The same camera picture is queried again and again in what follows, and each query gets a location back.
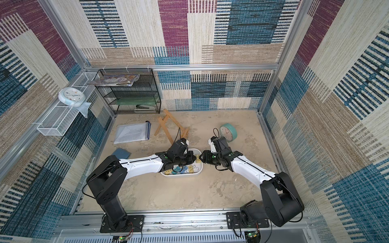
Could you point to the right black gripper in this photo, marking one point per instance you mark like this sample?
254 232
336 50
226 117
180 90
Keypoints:
209 155

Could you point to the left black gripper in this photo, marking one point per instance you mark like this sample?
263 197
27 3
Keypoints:
190 155

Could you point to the white plastic storage box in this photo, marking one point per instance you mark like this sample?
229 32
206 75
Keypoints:
186 171

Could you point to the small wooden easel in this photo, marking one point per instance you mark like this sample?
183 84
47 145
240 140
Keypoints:
165 124

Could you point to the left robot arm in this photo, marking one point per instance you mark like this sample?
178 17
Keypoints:
107 179

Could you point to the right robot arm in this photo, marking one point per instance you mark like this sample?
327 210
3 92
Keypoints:
280 200

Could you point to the teal alarm clock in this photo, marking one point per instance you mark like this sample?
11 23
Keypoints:
228 132

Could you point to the blue square cloth pad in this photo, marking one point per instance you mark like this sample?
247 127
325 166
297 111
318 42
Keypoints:
121 153

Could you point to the clear zip document pouch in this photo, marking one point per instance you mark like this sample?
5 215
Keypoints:
132 133

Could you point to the magazine on shelf top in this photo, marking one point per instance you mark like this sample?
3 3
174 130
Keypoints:
115 81

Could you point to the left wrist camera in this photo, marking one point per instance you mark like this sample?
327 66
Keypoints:
184 142

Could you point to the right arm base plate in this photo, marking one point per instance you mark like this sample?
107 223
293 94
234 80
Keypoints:
239 220

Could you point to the black wire mesh shelf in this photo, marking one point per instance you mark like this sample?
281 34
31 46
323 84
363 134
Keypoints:
143 97

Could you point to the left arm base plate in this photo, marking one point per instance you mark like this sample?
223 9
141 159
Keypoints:
132 223

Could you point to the white round wall clock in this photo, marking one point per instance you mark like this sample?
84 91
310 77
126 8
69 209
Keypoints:
71 97

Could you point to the white wire wall basket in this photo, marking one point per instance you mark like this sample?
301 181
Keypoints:
61 116

